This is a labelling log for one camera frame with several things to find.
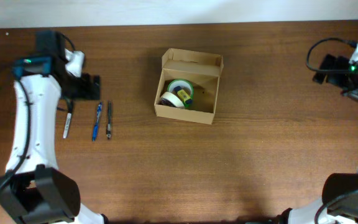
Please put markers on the blue retractable pen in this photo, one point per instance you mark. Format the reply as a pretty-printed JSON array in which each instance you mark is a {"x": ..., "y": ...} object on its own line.
[{"x": 96, "y": 125}]

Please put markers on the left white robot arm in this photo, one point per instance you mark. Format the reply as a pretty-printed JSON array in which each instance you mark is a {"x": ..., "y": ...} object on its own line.
[{"x": 32, "y": 189}]

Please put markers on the open cardboard box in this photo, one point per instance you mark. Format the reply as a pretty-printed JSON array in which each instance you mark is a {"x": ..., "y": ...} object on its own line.
[{"x": 203, "y": 71}]

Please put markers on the white masking tape roll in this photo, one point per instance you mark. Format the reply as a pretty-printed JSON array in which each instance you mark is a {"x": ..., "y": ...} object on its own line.
[{"x": 169, "y": 99}]

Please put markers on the green tape roll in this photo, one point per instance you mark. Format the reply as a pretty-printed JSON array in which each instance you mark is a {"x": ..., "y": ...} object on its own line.
[{"x": 186, "y": 85}]

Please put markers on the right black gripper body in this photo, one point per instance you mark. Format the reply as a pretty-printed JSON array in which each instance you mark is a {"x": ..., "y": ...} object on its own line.
[{"x": 327, "y": 69}]

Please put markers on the yellow and black highlighter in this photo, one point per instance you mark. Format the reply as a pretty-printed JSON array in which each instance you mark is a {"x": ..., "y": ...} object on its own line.
[{"x": 183, "y": 95}]

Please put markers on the black and white marker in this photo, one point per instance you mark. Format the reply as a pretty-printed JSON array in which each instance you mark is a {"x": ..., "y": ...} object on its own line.
[{"x": 68, "y": 118}]

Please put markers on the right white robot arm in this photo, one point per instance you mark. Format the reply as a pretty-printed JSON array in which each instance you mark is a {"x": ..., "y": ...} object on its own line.
[{"x": 339, "y": 200}]

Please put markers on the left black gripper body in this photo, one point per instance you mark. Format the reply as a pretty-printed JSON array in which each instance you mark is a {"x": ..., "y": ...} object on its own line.
[{"x": 89, "y": 87}]

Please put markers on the clear black retractable pen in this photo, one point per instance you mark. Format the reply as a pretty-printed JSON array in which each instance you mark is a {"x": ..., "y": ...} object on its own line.
[{"x": 109, "y": 114}]

